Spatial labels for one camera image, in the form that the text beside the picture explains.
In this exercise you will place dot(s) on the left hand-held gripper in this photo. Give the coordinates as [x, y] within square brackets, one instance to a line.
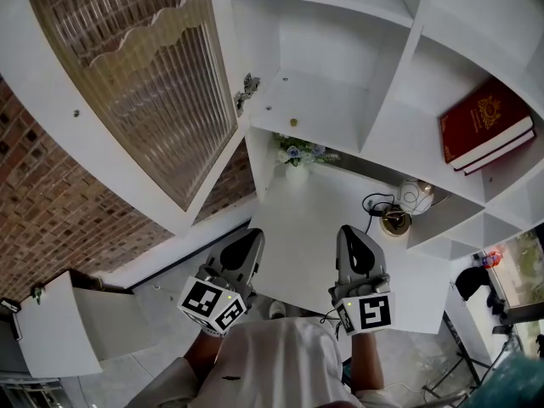
[204, 304]

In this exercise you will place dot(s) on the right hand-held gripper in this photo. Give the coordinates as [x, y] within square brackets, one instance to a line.
[374, 313]

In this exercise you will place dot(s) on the white cabinet door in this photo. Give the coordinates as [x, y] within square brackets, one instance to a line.
[42, 79]

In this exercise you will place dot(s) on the person's right forearm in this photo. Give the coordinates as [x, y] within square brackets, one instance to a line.
[366, 364]

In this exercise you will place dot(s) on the person's left forearm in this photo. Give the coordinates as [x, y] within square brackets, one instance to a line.
[202, 355]

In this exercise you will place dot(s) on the white desk with drawers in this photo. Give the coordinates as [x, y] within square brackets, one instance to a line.
[306, 245]

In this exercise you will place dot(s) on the white side cabinet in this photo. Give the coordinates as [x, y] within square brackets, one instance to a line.
[55, 330]

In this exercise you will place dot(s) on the person's white shoe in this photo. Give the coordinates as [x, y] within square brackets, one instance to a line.
[277, 308]

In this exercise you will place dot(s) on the white flower vase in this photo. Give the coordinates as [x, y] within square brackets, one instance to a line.
[296, 174]

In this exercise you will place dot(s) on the black bag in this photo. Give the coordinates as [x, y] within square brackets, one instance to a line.
[469, 283]

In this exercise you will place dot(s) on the person's white shirt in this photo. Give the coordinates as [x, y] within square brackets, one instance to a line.
[276, 368]

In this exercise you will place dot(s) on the artificial flower bouquet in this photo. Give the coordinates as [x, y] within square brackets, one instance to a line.
[297, 149]

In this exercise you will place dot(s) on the white window ledge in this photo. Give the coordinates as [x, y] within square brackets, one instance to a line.
[472, 330]

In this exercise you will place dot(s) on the red snack packet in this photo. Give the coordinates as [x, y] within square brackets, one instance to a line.
[492, 260]

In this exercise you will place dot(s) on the small black pouch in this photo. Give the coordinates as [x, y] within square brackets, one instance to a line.
[496, 301]

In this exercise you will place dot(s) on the white shelf hutch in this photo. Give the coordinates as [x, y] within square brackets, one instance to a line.
[323, 100]

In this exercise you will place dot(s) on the red hardcover book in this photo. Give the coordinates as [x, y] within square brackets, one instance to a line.
[510, 151]
[480, 117]

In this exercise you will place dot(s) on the small green plant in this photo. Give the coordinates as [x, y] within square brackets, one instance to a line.
[38, 294]

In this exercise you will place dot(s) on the window frame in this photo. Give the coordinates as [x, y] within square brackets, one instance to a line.
[523, 313]

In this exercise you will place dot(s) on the metal frame cart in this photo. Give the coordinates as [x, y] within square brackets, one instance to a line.
[30, 393]

